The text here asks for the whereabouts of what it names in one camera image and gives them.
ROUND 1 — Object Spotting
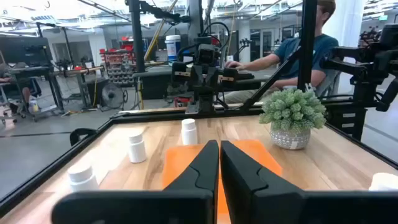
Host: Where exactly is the black monitor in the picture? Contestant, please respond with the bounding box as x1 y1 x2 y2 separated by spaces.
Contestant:
0 36 53 68

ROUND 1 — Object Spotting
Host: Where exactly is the white tub with blue label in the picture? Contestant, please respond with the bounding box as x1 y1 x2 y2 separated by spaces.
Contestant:
164 34 182 63

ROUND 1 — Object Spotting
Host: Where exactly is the green plant in grey pot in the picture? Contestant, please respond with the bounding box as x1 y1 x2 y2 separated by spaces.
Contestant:
258 88 327 151

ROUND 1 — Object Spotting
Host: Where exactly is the white pill bottle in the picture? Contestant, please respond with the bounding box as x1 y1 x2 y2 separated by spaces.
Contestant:
67 164 100 193
127 132 147 164
180 118 198 146
368 172 398 192

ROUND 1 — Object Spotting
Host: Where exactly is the black drawer cabinet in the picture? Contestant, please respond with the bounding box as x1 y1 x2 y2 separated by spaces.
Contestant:
325 104 368 141

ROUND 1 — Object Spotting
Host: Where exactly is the orange translucent plastic basket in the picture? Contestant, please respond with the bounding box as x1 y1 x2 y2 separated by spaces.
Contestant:
161 139 283 224

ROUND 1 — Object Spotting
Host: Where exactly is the black workbench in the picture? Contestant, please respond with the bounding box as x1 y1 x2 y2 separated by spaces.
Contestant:
9 65 65 121

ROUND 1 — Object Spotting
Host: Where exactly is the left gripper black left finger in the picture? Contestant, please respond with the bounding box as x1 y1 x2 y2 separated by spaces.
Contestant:
51 139 220 224

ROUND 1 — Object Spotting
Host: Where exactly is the black aluminium table frame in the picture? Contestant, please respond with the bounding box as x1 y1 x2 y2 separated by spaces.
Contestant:
0 0 398 217

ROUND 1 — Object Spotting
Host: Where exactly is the yellow pole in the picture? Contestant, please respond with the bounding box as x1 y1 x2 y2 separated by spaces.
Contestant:
143 0 180 62

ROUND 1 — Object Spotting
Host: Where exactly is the wooden-top workbench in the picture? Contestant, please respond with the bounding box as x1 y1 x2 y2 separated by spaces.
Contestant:
53 65 105 109

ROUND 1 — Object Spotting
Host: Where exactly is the black floor fan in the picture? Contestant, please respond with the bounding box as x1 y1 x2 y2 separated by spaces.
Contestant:
99 81 125 110

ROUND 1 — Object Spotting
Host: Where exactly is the black desk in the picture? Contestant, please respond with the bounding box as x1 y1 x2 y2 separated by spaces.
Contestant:
132 65 271 101

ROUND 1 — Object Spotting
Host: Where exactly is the red parts bin rack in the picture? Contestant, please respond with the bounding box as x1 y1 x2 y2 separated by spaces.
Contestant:
99 37 137 86

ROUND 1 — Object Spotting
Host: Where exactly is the person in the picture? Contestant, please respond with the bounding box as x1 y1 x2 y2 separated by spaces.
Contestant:
223 0 340 105

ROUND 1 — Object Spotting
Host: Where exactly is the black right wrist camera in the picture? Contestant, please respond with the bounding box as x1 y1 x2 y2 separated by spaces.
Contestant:
197 43 220 67

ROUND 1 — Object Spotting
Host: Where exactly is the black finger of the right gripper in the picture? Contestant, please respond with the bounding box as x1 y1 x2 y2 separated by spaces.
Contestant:
203 65 219 94
190 65 205 94

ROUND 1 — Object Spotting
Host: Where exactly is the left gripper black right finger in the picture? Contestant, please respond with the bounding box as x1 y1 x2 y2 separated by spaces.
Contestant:
220 140 398 224

